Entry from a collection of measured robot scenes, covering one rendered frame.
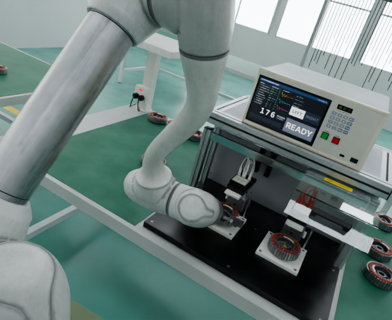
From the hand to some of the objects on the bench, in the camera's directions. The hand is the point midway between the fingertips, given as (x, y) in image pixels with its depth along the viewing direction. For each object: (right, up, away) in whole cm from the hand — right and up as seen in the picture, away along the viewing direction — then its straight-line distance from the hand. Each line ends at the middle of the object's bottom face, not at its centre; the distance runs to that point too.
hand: (223, 213), depth 130 cm
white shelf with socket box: (-41, +44, +78) cm, 98 cm away
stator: (0, -2, +1) cm, 2 cm away
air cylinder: (+26, -9, +6) cm, 29 cm away
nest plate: (+20, -13, -6) cm, 24 cm away
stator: (+56, -24, -2) cm, 61 cm away
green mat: (-35, +23, +40) cm, 58 cm away
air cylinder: (+6, +1, +14) cm, 15 cm away
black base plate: (+10, -10, 0) cm, 14 cm away
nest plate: (-1, -3, +2) cm, 4 cm away
